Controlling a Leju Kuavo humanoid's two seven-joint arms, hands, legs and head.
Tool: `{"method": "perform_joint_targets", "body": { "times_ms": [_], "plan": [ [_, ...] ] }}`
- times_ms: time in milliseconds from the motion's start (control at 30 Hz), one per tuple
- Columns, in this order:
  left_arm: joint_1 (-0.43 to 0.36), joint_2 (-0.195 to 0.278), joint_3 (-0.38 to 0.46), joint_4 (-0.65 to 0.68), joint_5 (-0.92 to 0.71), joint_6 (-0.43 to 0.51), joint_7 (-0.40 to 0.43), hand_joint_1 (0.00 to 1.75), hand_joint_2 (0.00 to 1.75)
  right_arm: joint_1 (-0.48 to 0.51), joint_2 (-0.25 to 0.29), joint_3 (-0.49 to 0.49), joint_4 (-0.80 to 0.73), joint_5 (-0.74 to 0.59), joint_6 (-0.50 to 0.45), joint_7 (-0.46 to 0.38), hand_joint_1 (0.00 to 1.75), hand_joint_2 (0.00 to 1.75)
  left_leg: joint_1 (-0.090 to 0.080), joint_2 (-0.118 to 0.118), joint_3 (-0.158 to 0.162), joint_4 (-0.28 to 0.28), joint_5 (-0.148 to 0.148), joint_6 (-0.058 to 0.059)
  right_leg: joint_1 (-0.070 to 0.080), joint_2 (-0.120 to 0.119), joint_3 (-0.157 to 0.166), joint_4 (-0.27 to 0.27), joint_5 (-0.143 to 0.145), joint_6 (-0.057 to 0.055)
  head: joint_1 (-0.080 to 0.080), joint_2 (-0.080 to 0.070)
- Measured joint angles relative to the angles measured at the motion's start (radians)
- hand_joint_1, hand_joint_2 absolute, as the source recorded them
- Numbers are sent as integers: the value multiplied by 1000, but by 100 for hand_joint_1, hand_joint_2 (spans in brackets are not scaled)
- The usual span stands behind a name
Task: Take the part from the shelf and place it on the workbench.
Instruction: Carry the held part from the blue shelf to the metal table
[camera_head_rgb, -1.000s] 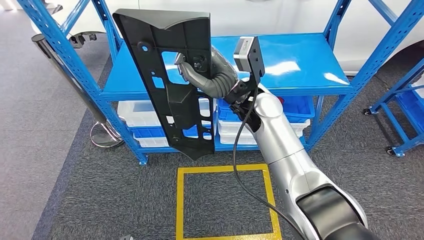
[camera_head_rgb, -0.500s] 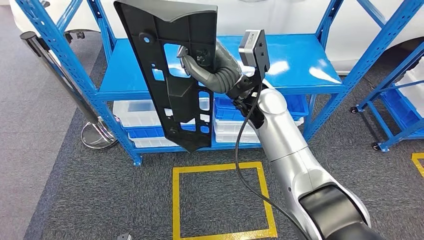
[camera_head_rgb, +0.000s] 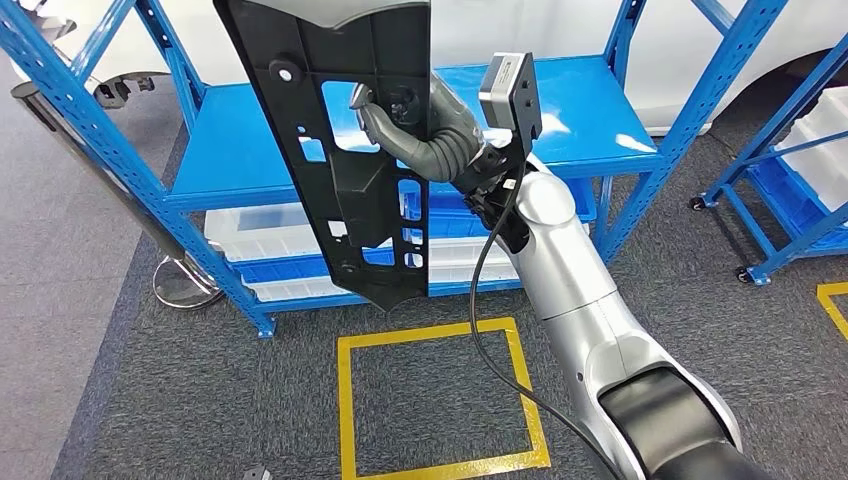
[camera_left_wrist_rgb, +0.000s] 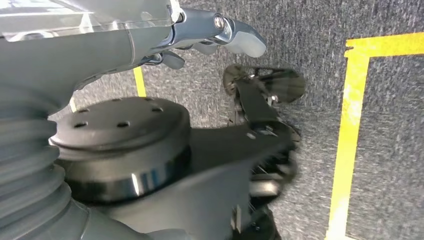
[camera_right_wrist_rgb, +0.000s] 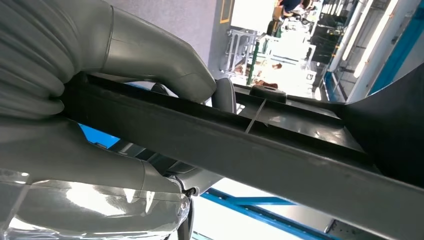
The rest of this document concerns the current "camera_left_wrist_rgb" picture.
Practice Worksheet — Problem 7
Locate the black round robot housing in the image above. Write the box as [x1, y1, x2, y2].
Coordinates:
[48, 96, 192, 204]

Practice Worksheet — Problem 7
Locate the dark robot lower body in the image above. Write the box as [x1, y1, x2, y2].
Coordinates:
[87, 64, 306, 240]

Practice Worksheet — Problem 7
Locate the yellow floor tape square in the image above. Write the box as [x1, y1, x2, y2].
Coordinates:
[326, 32, 424, 240]

